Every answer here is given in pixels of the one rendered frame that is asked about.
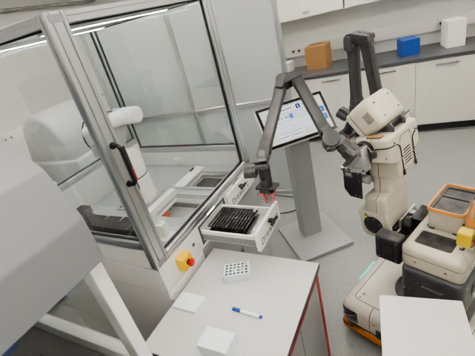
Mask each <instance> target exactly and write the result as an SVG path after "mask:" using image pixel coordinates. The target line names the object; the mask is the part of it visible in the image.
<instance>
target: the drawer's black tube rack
mask: <svg viewBox="0 0 475 356"><path fill-rule="evenodd" d="M253 210H254V209H246V208H227V207H222V209H220V211H219V212H218V213H217V215H216V216H215V217H214V219H213V220H212V221H211V222H210V223H209V224H208V227H211V228H210V230H211V231H218V232H229V233H236V234H243V235H247V234H248V232H249V231H250V230H251V229H252V226H253V224H254V223H255V221H257V218H258V217H259V214H258V215H257V216H256V217H255V216H254V217H253V219H251V218H250V219H251V220H252V221H251V222H250V224H249V225H248V226H247V228H246V230H245V231H243V230H241V229H242V228H243V226H244V225H245V223H246V222H247V220H248V219H249V217H250V216H251V214H252V213H253ZM245 211H246V212H245Z"/></svg>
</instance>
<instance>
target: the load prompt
mask: <svg viewBox="0 0 475 356"><path fill-rule="evenodd" d="M302 107H304V104H303V103H302V101H300V102H295V103H293V104H290V105H286V106H284V107H282V109H281V113H280V114H284V113H286V112H291V111H293V110H296V109H300V108H302Z"/></svg>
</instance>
